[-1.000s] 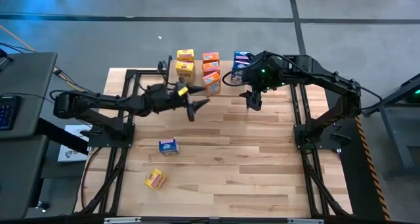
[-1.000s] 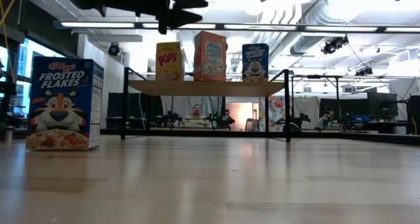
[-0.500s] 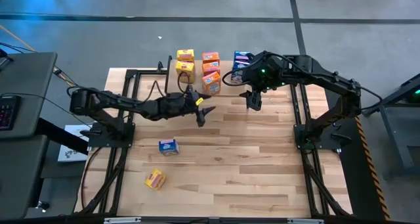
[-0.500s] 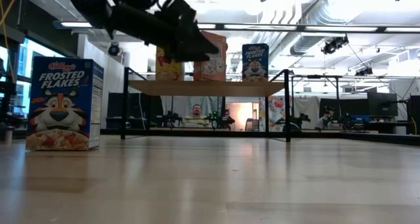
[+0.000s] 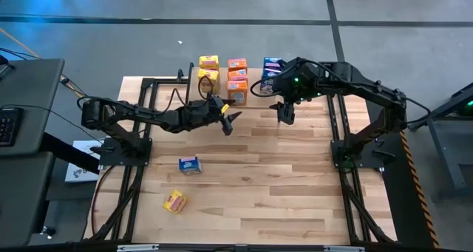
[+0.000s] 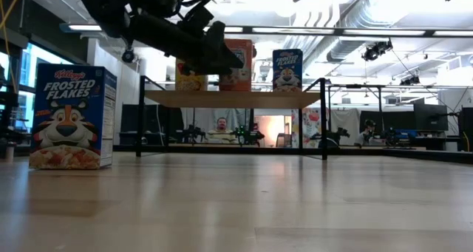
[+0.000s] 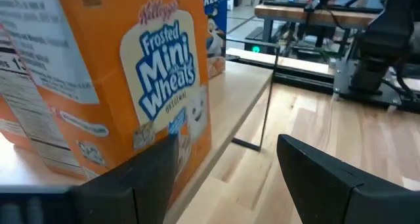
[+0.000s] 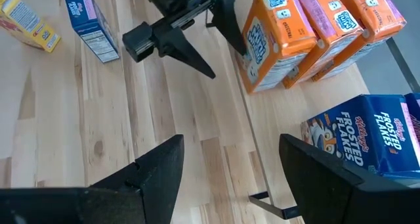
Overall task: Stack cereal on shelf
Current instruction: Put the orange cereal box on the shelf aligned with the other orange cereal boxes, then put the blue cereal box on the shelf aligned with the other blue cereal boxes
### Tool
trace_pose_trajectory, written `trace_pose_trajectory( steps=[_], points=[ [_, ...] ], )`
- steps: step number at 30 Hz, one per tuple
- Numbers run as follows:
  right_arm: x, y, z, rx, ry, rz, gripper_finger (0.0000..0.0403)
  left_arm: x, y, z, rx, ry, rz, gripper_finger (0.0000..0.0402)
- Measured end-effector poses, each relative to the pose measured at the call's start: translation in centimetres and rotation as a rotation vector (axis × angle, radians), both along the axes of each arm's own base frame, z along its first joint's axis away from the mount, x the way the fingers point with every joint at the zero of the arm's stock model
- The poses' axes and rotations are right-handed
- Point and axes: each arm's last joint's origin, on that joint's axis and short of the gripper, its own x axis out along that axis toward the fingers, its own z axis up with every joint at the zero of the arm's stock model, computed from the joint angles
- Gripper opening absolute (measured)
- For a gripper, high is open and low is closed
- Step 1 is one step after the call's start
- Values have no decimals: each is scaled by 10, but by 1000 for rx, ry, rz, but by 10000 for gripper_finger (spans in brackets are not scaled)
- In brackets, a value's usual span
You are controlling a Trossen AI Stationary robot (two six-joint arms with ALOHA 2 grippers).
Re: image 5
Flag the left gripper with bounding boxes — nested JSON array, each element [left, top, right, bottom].
[[180, 95, 243, 137]]

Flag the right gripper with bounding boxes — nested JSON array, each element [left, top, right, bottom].
[[268, 58, 327, 126]]

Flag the blue Frosted Flakes cereal box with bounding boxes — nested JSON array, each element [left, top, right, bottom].
[[262, 56, 284, 69], [258, 67, 284, 96], [178, 156, 203, 177]]

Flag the yellow Corn Pops cereal box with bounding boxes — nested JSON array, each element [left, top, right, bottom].
[[198, 55, 220, 70], [197, 68, 222, 95], [162, 188, 188, 215]]

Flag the wooden shelf black metal legs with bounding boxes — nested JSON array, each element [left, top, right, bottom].
[[183, 62, 288, 111]]

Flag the black yellow hazard tape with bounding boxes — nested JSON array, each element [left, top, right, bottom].
[[401, 135, 441, 248]]

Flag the white cardboard box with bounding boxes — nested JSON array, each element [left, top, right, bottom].
[[64, 140, 101, 183]]

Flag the black metal side stand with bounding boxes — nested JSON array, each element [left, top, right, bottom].
[[408, 81, 473, 201]]

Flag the black control box green lights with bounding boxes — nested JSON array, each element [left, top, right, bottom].
[[457, 96, 473, 116]]

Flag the grey desk top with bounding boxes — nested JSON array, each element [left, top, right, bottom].
[[0, 151, 55, 248], [0, 58, 66, 157]]

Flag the desk leg caster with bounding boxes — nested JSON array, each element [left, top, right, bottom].
[[39, 225, 57, 240]]

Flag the black backlit keyboard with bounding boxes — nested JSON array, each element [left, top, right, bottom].
[[0, 106, 24, 148]]

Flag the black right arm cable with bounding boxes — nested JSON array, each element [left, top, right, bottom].
[[250, 58, 432, 126]]

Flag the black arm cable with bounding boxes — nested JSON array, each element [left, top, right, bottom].
[[76, 75, 216, 120], [250, 58, 432, 126]]

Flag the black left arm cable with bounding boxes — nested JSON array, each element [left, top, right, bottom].
[[76, 75, 216, 120]]

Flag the black aluminium table frame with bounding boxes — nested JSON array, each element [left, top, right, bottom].
[[84, 76, 398, 245]]

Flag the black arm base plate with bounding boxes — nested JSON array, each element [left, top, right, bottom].
[[330, 139, 386, 169], [98, 138, 153, 167]]

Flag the silver metal bracket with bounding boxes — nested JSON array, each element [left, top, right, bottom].
[[324, 245, 365, 252], [117, 244, 160, 252]]

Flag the yellow cable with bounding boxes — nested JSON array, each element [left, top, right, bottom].
[[0, 26, 97, 105]]

